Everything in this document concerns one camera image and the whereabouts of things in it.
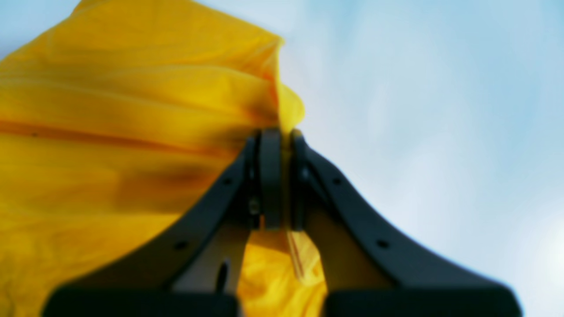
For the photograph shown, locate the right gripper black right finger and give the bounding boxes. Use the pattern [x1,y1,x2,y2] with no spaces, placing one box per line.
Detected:
[291,130,523,317]

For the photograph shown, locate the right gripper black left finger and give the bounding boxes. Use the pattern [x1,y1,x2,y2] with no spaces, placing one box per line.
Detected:
[42,129,282,317]

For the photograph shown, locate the orange t-shirt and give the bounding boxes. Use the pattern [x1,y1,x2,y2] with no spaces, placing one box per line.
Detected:
[0,0,305,317]

